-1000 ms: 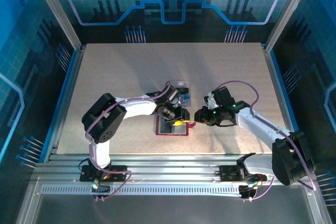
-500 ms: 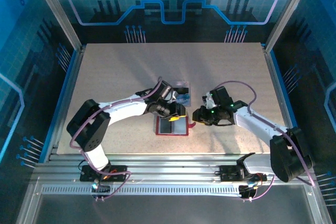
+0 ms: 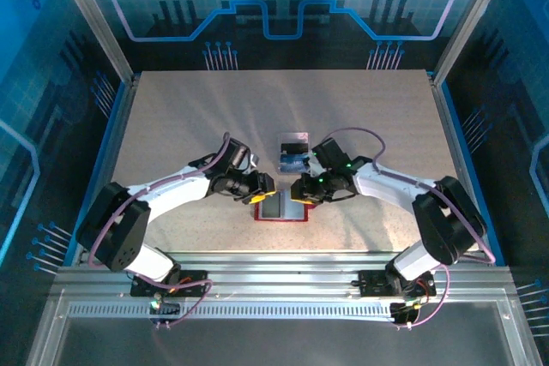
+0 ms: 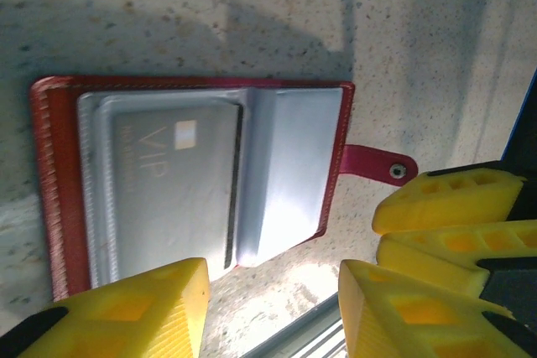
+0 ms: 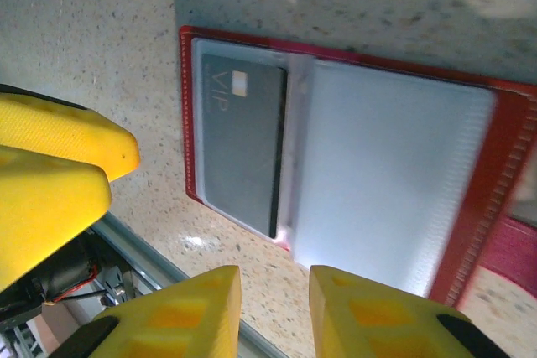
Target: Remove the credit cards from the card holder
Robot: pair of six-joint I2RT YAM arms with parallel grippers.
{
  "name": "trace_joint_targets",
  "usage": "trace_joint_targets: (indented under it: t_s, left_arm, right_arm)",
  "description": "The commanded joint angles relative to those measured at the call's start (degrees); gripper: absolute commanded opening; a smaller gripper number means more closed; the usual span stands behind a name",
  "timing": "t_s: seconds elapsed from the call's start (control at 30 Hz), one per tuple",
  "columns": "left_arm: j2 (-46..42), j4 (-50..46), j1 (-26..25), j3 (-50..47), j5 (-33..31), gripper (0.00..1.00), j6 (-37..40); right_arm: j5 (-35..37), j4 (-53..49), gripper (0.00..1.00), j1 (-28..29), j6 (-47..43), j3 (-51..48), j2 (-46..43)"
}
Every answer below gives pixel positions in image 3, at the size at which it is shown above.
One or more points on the red leather card holder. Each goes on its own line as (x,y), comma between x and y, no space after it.
(296,211)

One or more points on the blue plastic card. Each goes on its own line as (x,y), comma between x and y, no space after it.
(293,163)

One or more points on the black card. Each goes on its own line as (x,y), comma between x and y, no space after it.
(296,147)

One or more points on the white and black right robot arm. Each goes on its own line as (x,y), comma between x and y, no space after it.
(386,186)

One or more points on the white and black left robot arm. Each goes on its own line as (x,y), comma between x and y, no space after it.
(180,191)

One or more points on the clear acrylic card stand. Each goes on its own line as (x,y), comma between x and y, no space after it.
(296,133)

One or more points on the aluminium extrusion mounting rails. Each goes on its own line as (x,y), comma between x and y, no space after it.
(279,276)

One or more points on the small black connector box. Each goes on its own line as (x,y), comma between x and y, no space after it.
(169,308)
(403,314)

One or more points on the grey metal panel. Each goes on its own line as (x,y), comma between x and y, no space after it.
(279,344)

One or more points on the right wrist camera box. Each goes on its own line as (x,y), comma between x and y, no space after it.
(332,156)

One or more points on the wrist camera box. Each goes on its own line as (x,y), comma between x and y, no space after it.
(236,154)
(332,156)

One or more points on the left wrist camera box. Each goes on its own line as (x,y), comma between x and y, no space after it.
(236,154)

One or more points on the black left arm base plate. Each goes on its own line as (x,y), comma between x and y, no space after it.
(193,284)

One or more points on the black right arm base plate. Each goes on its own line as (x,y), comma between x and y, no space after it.
(373,282)

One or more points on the aluminium table side rail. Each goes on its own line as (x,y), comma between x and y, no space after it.
(120,126)
(449,126)

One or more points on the aluminium frame post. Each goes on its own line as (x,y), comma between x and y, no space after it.
(93,19)
(473,19)

